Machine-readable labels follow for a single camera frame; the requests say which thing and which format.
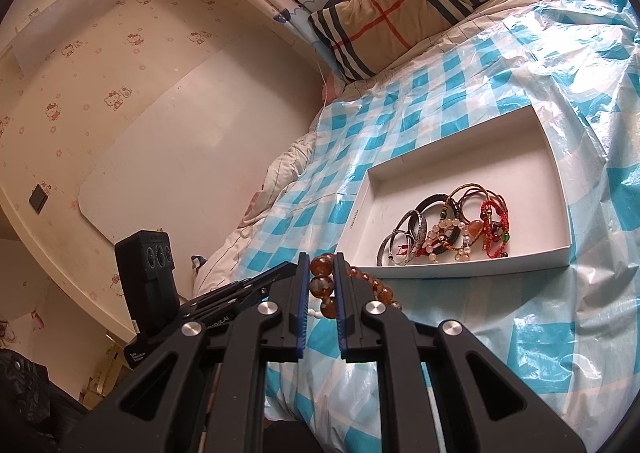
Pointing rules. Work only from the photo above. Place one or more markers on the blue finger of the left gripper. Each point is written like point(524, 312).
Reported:
point(265, 279)

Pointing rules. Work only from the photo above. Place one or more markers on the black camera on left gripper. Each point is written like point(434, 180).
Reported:
point(145, 264)

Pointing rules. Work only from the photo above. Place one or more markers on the white round board on wall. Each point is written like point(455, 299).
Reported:
point(191, 162)

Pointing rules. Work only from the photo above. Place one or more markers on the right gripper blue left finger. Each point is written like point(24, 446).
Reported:
point(300, 304)

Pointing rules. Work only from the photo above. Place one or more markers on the red knotted bracelet green beads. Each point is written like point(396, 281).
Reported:
point(496, 227)

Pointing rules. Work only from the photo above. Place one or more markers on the plaid pillow left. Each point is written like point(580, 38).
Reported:
point(366, 36)

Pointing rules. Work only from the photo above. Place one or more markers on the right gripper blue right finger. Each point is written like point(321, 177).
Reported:
point(355, 340)

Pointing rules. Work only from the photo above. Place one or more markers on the white shallow cardboard box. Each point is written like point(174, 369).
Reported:
point(465, 202)

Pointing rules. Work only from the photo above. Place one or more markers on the silver bangle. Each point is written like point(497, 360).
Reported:
point(401, 246)

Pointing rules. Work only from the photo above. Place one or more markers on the red cord agate pendant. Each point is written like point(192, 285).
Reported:
point(472, 231)

